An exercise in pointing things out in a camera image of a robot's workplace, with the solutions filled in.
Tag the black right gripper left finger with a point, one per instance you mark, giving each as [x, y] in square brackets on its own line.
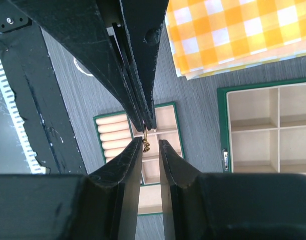
[102, 205]

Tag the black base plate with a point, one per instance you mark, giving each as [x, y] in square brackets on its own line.
[38, 97]

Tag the orange checkered cloth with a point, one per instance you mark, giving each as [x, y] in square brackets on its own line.
[211, 37]

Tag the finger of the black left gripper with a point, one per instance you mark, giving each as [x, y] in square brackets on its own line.
[79, 28]

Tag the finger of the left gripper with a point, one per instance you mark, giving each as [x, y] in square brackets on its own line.
[137, 27]

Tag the white slotted cable duct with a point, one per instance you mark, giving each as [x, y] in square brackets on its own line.
[18, 123]

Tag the green jewelry box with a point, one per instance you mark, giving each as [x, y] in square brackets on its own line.
[263, 127]

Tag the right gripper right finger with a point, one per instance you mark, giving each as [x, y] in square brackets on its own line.
[212, 206]

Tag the green jewelry tray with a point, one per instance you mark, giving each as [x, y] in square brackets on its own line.
[115, 131]

